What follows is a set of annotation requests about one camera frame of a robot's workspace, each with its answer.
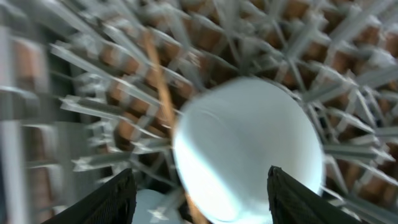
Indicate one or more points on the light blue cup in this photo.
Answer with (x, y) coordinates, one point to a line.
(153, 207)

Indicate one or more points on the grey dishwasher rack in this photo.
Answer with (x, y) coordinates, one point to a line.
(79, 99)

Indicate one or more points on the wooden chopstick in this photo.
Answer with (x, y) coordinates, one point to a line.
(197, 216)
(164, 94)

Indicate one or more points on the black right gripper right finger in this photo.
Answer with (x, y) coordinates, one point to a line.
(290, 202)

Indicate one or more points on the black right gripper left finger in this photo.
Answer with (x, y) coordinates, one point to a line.
(112, 203)

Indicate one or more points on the light blue bowl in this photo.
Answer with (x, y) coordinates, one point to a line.
(228, 138)

